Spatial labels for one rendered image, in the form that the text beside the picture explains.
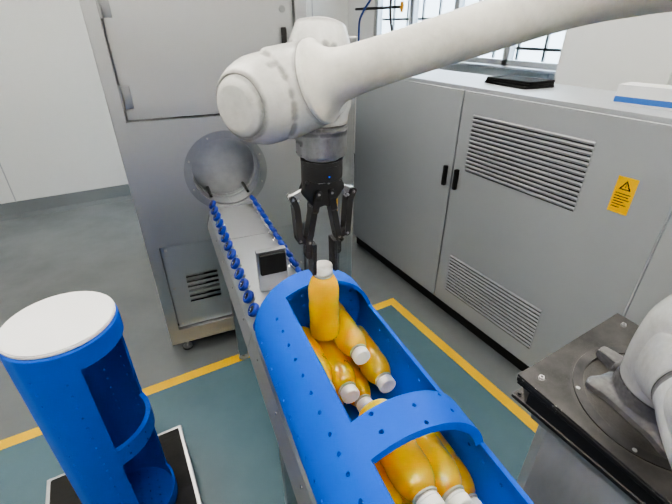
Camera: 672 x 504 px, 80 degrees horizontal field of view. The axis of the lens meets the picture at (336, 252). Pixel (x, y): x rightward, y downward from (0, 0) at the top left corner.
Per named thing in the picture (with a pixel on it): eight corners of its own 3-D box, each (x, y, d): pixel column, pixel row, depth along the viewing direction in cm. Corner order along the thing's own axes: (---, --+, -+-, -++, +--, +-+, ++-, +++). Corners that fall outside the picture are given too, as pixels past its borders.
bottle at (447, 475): (420, 406, 76) (479, 487, 63) (396, 430, 77) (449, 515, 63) (402, 395, 72) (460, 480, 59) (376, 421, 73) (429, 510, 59)
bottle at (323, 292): (320, 347, 87) (318, 283, 78) (304, 330, 91) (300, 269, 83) (345, 334, 90) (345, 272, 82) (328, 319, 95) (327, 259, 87)
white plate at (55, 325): (-15, 373, 91) (-13, 376, 92) (118, 333, 103) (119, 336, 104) (2, 308, 112) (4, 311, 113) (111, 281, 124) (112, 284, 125)
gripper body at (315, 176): (335, 148, 75) (335, 194, 80) (292, 153, 72) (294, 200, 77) (352, 159, 69) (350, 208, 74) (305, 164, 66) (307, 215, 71)
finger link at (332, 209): (319, 184, 75) (326, 182, 76) (331, 234, 81) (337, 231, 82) (327, 191, 72) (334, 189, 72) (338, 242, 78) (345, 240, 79)
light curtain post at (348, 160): (343, 397, 213) (349, 35, 129) (348, 406, 208) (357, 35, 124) (333, 401, 211) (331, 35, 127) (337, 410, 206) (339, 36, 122)
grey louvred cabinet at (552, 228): (398, 230, 385) (412, 65, 314) (633, 381, 223) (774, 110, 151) (350, 243, 362) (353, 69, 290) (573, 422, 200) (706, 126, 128)
